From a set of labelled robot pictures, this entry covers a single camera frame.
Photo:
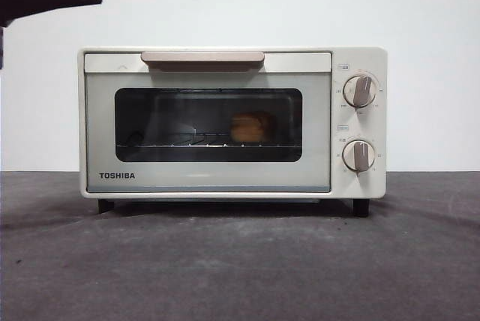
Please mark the timer knob with beige grip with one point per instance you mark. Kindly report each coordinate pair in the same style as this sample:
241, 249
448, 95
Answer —
359, 155

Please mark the white Toshiba toaster oven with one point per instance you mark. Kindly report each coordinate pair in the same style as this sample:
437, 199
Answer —
360, 122

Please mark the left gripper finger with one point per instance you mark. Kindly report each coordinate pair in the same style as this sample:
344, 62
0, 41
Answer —
37, 8

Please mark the temperature knob with beige grip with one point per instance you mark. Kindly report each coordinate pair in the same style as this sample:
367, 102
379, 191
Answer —
360, 91

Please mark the golden brown bread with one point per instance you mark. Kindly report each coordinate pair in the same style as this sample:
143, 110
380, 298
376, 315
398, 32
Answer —
251, 128

